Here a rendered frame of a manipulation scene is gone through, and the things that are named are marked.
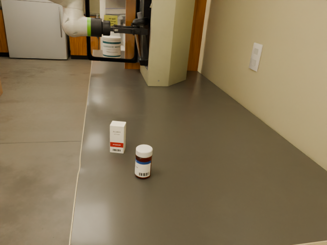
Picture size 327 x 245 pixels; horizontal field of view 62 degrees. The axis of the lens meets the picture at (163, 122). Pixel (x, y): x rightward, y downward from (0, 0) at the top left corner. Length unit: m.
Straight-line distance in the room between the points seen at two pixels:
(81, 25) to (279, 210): 1.19
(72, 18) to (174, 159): 0.94
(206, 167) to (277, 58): 0.58
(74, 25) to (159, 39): 0.42
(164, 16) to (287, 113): 0.72
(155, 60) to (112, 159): 0.75
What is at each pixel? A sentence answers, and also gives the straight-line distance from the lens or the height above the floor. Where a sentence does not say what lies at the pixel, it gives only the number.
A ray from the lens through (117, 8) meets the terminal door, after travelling 1.68.
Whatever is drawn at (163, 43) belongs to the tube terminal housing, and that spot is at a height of 1.16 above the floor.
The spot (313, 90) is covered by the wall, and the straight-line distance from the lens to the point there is 1.01.
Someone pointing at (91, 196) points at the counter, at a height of 0.94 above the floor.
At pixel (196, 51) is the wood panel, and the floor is 1.07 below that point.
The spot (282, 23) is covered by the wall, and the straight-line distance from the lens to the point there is 1.18.
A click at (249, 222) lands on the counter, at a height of 0.94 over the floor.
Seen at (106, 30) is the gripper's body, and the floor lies 1.19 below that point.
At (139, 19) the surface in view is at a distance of 1.49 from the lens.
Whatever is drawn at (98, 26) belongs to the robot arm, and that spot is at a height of 1.21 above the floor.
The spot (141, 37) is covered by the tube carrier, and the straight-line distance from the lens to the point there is 1.49.
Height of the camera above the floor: 1.35
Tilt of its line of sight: 24 degrees down
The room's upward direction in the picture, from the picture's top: 5 degrees clockwise
